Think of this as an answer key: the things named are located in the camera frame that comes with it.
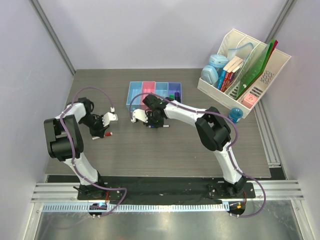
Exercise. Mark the purple cap black marker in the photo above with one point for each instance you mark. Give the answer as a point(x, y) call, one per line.
point(177, 97)

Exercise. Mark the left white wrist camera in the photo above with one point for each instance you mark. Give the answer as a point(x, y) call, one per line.
point(110, 117)

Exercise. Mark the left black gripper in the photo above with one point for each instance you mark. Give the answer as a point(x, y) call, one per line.
point(100, 131)

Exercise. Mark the clear zip bag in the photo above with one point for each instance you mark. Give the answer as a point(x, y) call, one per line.
point(243, 52)

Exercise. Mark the pink sticky note pad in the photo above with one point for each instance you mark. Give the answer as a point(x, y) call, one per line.
point(249, 100)

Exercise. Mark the aluminium rail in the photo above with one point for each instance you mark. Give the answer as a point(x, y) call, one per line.
point(60, 197)

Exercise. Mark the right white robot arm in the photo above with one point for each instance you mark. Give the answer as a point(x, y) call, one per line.
point(213, 131)

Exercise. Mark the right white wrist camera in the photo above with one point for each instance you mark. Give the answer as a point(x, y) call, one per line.
point(139, 115)

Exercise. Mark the light blue bin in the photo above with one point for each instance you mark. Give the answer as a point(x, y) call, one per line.
point(135, 88)
point(161, 89)

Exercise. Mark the leftmost light blue bin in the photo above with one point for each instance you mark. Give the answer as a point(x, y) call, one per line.
point(135, 88)

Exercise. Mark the red cap white marker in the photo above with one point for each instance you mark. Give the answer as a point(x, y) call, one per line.
point(108, 134)

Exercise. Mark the white desk file organizer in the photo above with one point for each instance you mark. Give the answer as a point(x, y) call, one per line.
point(275, 65)

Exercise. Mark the blue cap white marker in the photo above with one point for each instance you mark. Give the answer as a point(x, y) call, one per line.
point(163, 126)

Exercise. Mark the lower blue tape dispenser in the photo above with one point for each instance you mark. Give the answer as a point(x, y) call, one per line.
point(210, 75)

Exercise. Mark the tan topped book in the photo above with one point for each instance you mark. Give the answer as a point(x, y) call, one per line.
point(232, 64)

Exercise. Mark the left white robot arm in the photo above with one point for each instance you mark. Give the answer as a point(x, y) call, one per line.
point(65, 143)

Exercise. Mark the red blue book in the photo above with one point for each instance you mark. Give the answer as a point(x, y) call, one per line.
point(224, 80)

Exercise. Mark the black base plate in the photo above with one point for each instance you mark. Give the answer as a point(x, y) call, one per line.
point(149, 190)

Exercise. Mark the green plastic folder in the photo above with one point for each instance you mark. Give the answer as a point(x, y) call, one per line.
point(256, 69)

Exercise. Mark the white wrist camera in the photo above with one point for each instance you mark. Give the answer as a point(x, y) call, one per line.
point(110, 117)
point(139, 115)

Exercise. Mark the upper blue tape dispenser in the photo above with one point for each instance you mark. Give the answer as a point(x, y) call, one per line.
point(218, 61)

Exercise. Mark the pink bin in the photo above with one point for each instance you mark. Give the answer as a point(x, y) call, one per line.
point(147, 87)

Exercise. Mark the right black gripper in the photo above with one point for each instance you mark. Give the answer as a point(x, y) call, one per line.
point(160, 124)

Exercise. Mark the blue glue bottle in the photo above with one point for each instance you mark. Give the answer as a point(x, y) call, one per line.
point(235, 114)

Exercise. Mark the blue tape dispenser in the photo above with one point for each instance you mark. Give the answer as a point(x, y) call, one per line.
point(218, 61)
point(210, 75)

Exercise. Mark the purple bin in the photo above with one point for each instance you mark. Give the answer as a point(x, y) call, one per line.
point(175, 87)

